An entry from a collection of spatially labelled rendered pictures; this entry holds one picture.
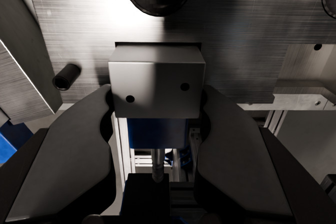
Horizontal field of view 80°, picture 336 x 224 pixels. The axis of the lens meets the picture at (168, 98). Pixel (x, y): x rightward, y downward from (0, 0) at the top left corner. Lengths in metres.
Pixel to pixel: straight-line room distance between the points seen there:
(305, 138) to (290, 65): 1.54
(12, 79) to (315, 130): 1.66
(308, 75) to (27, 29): 0.25
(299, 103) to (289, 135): 1.32
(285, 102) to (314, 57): 0.11
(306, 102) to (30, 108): 0.31
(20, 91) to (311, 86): 0.24
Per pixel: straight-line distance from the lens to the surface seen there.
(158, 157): 0.18
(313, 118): 1.62
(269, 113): 1.11
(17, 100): 0.23
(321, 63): 0.21
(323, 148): 1.87
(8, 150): 0.26
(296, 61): 0.19
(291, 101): 0.30
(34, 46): 0.23
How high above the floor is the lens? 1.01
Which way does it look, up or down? 58 degrees down
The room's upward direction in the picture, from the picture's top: 177 degrees clockwise
